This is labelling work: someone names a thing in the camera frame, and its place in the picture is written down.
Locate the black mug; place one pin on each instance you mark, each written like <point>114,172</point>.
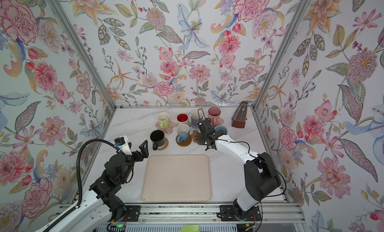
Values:
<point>158,139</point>

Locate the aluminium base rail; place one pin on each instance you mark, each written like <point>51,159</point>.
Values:
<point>212,213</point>

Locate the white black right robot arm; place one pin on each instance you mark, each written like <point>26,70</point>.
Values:
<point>260,175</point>

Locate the green object below rail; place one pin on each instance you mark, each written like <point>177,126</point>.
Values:
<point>190,228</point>

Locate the red inside white mug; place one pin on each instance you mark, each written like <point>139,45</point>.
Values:
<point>183,118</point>

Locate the cork paw print coaster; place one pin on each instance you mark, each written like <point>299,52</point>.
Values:
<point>195,136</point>

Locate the pink mug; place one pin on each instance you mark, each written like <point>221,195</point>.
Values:
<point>214,116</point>

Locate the white mug purple handle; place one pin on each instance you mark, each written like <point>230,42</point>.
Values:
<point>197,116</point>

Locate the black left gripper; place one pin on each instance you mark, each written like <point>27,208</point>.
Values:
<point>145,154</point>

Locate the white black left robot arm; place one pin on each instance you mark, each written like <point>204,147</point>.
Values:
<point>100,203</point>

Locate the round rattan woven coaster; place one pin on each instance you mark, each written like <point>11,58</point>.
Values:
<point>163,147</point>

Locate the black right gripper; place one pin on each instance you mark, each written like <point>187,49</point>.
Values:
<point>200,141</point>

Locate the light blue mug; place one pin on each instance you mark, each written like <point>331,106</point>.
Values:
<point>221,130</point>

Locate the red-brown wooden metronome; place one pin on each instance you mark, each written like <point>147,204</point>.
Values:
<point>240,115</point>

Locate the white mug green outside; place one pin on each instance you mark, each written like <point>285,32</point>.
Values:
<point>164,120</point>

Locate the beige serving tray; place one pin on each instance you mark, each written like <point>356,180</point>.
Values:
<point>177,179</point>

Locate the pink flower coaster back right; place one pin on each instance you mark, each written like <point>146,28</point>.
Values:
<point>220,122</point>

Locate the round brown wooden coaster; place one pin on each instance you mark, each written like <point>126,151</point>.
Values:
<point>184,143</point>

